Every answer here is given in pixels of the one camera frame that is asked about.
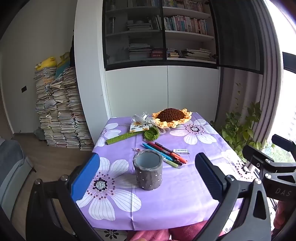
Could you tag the stack of magazines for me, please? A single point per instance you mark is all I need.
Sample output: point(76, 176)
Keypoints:
point(60, 115)

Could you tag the stack of white books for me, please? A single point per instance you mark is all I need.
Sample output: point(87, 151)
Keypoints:
point(138, 26)

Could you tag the stack of grey books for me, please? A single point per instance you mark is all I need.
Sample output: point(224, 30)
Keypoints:
point(140, 52)

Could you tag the white sunflower gift card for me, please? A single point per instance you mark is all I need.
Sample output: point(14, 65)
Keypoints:
point(137, 128)

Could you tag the crochet sunflower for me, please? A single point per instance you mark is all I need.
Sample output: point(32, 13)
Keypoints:
point(171, 114)

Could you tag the row of thin upright books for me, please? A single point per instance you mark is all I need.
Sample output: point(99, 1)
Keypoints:
point(180, 4)

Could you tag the white eraser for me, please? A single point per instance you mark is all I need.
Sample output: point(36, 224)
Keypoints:
point(180, 151)

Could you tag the person's pink clothing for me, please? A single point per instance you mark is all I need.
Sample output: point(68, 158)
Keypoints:
point(161, 234)

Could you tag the grey bed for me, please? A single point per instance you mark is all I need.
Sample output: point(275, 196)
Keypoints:
point(11, 166)

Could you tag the grey felt pen holder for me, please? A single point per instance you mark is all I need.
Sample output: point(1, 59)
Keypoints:
point(148, 178)

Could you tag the person's right hand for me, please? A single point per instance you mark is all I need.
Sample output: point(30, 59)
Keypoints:
point(281, 215)

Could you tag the green crochet leaf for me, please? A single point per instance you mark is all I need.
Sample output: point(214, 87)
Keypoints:
point(150, 134)

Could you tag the stack of flat paperback books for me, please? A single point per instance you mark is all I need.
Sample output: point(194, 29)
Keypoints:
point(194, 54)

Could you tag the blue pen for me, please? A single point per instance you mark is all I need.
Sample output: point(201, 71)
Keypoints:
point(152, 150)

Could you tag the red capped pen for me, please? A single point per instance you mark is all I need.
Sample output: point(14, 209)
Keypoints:
point(178, 158)

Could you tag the white ribbon bow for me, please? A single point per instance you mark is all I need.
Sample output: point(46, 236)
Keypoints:
point(143, 117)

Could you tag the light green pen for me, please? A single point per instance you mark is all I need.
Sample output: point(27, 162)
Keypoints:
point(173, 163)

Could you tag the purple floral tablecloth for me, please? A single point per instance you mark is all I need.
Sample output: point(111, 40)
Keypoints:
point(185, 185)

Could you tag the green crochet stem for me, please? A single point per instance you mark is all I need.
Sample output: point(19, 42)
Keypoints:
point(120, 138)

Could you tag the row of colourful upright books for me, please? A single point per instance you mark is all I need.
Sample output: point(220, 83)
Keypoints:
point(185, 24)

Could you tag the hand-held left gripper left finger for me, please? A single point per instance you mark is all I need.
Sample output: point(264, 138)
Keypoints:
point(85, 178)

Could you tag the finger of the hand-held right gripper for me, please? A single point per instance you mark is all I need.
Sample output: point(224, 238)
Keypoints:
point(283, 141)
point(254, 153)

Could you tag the black pen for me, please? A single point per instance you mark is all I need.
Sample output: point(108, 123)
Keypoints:
point(163, 147)

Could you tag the red books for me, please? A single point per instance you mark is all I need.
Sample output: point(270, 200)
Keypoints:
point(159, 53)

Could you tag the black window frame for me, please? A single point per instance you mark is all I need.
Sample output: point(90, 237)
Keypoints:
point(289, 61)

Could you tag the green potted plant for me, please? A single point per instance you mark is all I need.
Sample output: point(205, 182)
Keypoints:
point(233, 129)

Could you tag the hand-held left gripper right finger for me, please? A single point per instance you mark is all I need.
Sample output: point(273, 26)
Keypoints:
point(208, 176)

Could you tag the grey green bag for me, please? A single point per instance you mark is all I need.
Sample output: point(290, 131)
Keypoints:
point(39, 134)

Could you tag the black wall switch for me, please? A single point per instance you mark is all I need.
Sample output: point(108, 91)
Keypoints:
point(24, 89)

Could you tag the white bookcase with glass doors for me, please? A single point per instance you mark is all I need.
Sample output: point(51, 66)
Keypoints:
point(138, 92)

